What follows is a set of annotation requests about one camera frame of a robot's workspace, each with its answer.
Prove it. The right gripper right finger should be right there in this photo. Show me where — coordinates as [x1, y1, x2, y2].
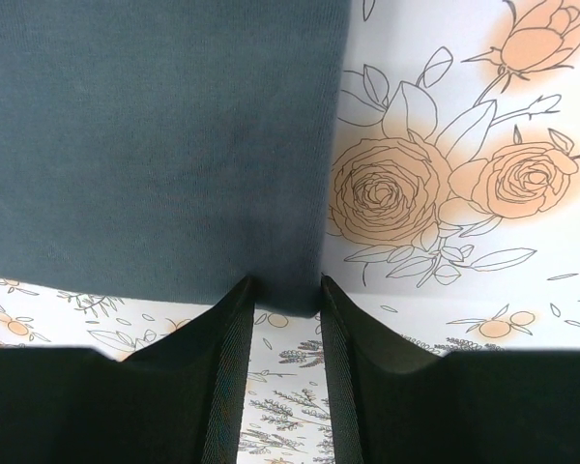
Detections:
[321, 277, 580, 463]

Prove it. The dark blue-grey t-shirt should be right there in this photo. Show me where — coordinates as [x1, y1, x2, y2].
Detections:
[0, 1, 350, 317]

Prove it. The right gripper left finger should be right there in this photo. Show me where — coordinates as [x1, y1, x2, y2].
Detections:
[0, 278, 255, 463]

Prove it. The floral patterned table mat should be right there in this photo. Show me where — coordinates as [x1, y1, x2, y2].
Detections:
[0, 1, 580, 463]

